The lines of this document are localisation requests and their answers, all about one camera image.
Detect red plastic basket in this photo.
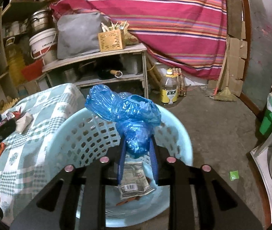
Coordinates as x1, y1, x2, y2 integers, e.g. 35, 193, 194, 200
21, 59, 43, 81

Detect yellow egg tray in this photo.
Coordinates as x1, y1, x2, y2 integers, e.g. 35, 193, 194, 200
0, 98, 20, 114

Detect pink foil wrapper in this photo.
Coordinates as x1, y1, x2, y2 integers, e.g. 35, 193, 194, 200
0, 112, 15, 127

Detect cardboard box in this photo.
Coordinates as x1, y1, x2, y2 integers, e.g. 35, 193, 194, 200
16, 80, 41, 99

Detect beige cloth pouch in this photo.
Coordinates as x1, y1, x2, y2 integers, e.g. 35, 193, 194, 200
15, 112, 33, 134

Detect yellow utensil holder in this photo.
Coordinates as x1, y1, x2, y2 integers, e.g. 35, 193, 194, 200
98, 21, 127, 52

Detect striped magenta cloth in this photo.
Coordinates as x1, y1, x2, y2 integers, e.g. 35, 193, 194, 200
51, 0, 227, 80

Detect clear orange snack wrapper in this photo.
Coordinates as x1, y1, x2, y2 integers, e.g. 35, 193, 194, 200
116, 196, 140, 206

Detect light blue plastic basket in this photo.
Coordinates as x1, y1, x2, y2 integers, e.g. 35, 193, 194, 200
44, 106, 193, 227

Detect black white printed snack bag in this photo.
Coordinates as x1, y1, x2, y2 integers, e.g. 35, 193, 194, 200
118, 162, 155, 200

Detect red silver chip bag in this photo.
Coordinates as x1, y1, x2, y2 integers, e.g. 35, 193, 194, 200
12, 108, 21, 121

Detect wooden handled pan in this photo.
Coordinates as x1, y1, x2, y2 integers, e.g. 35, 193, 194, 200
109, 70, 123, 78

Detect oil bottle on floor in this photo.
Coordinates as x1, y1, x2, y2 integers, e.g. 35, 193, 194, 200
160, 69, 178, 105

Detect grey fabric cover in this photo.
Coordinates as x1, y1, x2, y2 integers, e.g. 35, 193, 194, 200
57, 12, 110, 59

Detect steel cooking pot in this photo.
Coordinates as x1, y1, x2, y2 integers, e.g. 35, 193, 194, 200
28, 9, 54, 36

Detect blue plastic bag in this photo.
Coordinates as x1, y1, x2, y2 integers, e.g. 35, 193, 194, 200
85, 84, 161, 159

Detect straw broom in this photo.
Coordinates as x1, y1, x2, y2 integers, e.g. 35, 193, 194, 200
209, 51, 236, 102

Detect green checkered tablecloth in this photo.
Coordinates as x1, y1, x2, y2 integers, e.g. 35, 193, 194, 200
0, 83, 85, 225

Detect wooden low cabinet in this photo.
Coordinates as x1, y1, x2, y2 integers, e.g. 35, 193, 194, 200
42, 43, 148, 98

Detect yellow oil jug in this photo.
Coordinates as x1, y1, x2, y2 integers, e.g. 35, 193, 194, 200
4, 36, 26, 87

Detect white plastic bucket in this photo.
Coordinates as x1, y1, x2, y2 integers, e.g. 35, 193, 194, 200
29, 28, 58, 59

